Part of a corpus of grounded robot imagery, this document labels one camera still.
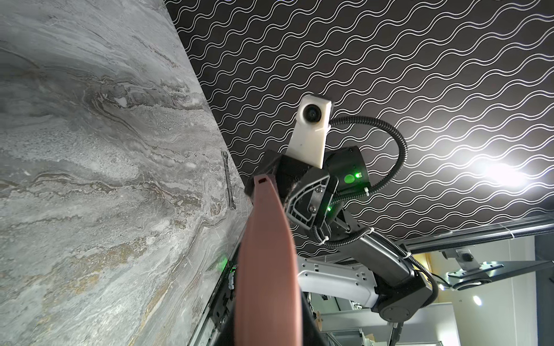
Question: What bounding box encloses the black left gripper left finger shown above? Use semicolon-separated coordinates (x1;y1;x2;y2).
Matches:
213;315;235;346

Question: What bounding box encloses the silver spanner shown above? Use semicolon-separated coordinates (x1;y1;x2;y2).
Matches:
221;151;237;210

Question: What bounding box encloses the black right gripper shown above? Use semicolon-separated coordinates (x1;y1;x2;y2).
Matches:
245;150;338;229

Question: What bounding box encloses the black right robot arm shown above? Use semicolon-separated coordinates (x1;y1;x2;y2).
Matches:
244;115;438;324

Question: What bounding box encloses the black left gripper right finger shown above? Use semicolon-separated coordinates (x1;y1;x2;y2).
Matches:
301;298;327;346

